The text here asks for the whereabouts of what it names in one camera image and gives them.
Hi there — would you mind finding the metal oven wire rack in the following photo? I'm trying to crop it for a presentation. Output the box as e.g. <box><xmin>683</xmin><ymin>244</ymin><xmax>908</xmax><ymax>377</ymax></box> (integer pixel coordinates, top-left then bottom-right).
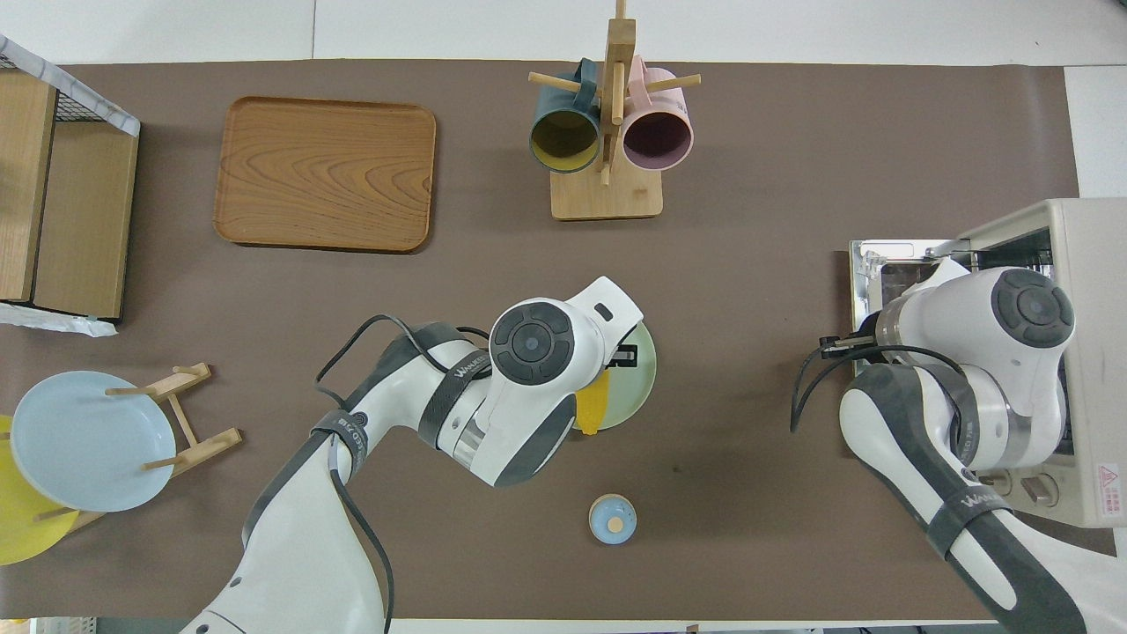
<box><xmin>944</xmin><ymin>245</ymin><xmax>1059</xmax><ymax>277</ymax></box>

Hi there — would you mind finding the pale green plate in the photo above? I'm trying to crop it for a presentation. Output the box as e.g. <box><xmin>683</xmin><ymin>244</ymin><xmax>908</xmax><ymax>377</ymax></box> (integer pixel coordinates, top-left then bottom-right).
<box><xmin>572</xmin><ymin>321</ymin><xmax>658</xmax><ymax>432</ymax></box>

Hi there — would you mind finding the wooden shelf with wire sides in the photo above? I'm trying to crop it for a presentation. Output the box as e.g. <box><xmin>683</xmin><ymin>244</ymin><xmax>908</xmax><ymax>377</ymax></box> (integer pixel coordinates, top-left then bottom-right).
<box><xmin>0</xmin><ymin>35</ymin><xmax>142</xmax><ymax>322</ymax></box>

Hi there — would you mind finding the pink mug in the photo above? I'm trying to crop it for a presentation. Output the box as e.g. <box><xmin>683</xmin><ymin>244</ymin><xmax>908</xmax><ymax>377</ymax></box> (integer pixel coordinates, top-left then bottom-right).
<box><xmin>622</xmin><ymin>55</ymin><xmax>696</xmax><ymax>173</ymax></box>

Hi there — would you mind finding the yellow plate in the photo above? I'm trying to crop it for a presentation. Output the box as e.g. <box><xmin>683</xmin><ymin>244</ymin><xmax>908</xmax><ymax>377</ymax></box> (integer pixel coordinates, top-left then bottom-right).
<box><xmin>0</xmin><ymin>414</ymin><xmax>82</xmax><ymax>566</ymax></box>

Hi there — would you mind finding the light blue plate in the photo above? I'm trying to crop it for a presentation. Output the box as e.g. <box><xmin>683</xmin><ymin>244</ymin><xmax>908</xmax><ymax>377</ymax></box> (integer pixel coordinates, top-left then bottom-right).
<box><xmin>9</xmin><ymin>370</ymin><xmax>177</xmax><ymax>513</ymax></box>

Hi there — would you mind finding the brown table mat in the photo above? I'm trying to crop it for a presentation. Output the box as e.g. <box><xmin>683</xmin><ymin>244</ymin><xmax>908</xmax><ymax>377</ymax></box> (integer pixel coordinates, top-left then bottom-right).
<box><xmin>0</xmin><ymin>60</ymin><xmax>1119</xmax><ymax>622</ymax></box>

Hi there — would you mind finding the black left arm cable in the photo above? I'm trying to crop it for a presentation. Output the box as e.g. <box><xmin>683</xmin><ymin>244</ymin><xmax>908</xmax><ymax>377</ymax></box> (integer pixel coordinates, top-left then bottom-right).
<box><xmin>314</xmin><ymin>313</ymin><xmax>491</xmax><ymax>634</ymax></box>

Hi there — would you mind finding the toaster oven glass door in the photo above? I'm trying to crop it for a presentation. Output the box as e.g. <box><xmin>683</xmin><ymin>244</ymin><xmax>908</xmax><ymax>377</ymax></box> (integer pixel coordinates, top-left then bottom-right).
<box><xmin>850</xmin><ymin>240</ymin><xmax>971</xmax><ymax>343</ymax></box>

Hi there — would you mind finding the yellow corn cob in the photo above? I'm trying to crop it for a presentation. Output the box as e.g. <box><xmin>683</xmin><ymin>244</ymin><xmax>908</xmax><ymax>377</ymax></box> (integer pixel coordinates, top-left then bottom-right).
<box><xmin>577</xmin><ymin>370</ymin><xmax>611</xmax><ymax>435</ymax></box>

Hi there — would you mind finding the dark teal mug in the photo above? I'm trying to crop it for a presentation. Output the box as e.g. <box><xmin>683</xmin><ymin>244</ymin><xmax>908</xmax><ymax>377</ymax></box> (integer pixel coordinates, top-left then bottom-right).
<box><xmin>528</xmin><ymin>58</ymin><xmax>603</xmax><ymax>174</ymax></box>

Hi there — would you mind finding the white toaster oven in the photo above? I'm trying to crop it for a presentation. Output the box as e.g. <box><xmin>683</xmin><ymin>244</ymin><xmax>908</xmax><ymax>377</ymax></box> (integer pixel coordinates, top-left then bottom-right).
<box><xmin>955</xmin><ymin>197</ymin><xmax>1127</xmax><ymax>529</ymax></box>

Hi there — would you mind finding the wooden serving tray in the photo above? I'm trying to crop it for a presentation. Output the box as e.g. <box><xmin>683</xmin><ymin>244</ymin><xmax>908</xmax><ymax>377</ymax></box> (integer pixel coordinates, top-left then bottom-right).
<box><xmin>213</xmin><ymin>95</ymin><xmax>438</xmax><ymax>254</ymax></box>

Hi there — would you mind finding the wooden plate rack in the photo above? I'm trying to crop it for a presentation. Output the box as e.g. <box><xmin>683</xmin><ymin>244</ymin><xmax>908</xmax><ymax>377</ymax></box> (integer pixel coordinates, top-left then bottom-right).
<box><xmin>35</xmin><ymin>361</ymin><xmax>243</xmax><ymax>534</ymax></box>

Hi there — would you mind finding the wooden mug tree stand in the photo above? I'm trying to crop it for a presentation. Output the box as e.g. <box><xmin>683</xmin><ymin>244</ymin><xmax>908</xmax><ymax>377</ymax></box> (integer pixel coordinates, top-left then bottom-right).
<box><xmin>528</xmin><ymin>0</ymin><xmax>703</xmax><ymax>221</ymax></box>

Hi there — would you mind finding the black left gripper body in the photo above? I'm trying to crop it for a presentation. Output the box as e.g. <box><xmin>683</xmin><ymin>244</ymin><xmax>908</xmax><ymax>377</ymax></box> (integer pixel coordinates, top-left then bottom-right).
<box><xmin>602</xmin><ymin>322</ymin><xmax>640</xmax><ymax>372</ymax></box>

